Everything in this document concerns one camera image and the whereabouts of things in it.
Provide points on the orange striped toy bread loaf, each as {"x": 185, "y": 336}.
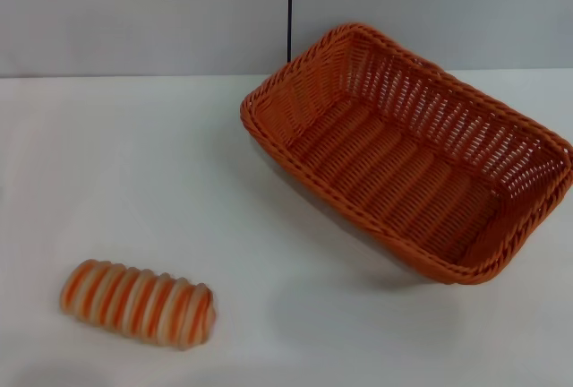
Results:
{"x": 139, "y": 304}

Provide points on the orange woven plastic basket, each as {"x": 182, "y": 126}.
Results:
{"x": 385, "y": 167}

